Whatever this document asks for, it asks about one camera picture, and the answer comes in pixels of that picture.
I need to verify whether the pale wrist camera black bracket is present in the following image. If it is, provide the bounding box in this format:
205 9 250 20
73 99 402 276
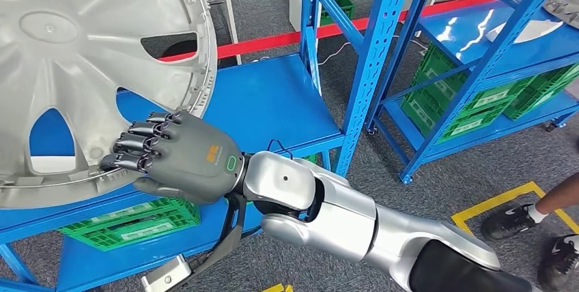
140 192 249 292

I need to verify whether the white floor cable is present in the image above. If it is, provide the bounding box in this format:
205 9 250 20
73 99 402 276
316 34 428 67

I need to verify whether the silver plastic wheel hubcap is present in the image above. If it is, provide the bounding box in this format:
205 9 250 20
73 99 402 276
541 0 579 31
0 0 219 210

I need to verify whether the red barrier belt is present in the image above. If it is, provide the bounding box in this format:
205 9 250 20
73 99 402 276
158 0 579 63

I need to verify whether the black camera cable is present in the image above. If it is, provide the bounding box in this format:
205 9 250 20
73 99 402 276
266 139 294 160

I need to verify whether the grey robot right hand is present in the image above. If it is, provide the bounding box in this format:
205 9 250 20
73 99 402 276
99 110 247 205

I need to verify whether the blue metal shelf rack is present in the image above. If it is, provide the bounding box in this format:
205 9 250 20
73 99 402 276
365 0 579 186
0 0 419 292

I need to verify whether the person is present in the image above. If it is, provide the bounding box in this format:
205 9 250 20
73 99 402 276
480 174 579 292

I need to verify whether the black round tyre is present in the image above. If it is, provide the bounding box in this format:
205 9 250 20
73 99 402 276
160 39 200 60

